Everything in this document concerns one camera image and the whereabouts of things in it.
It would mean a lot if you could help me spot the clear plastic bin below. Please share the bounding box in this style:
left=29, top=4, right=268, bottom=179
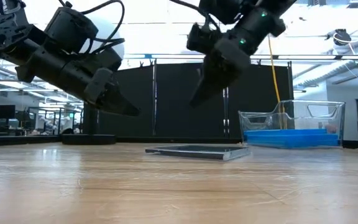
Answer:
left=237, top=99, right=346, bottom=149

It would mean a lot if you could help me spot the black partition screen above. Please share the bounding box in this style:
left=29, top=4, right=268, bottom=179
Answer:
left=99, top=58, right=294, bottom=139

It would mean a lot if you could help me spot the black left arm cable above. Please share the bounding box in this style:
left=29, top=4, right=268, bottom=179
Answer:
left=57, top=0, right=126, bottom=60

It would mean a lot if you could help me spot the black table frame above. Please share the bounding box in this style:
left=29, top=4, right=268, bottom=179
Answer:
left=0, top=134, right=358, bottom=151

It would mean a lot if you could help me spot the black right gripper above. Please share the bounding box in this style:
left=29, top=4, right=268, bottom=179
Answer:
left=188, top=7, right=287, bottom=108

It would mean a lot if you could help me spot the black clear jewel case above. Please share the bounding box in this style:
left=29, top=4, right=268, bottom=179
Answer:
left=144, top=144, right=252, bottom=162

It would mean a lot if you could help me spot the white globe lamp black base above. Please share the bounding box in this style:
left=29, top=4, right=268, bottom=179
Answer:
left=61, top=15, right=126, bottom=146

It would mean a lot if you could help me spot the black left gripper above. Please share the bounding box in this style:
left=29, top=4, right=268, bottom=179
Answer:
left=14, top=46, right=141, bottom=118

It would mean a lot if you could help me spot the yellow hanging cable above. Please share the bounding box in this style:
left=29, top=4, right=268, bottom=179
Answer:
left=267, top=34, right=287, bottom=130

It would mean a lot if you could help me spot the black computer monitor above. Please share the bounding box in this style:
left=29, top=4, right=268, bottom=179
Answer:
left=0, top=105, right=16, bottom=119

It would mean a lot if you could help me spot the blue plastic disc case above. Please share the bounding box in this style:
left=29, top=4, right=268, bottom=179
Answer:
left=246, top=139, right=341, bottom=149
left=244, top=129, right=328, bottom=136
left=244, top=133, right=340, bottom=141

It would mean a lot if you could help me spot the black ceiling device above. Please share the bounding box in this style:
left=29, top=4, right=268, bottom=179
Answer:
left=326, top=28, right=352, bottom=47

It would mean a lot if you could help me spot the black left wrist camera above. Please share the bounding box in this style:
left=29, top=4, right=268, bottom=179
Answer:
left=44, top=6, right=99, bottom=54

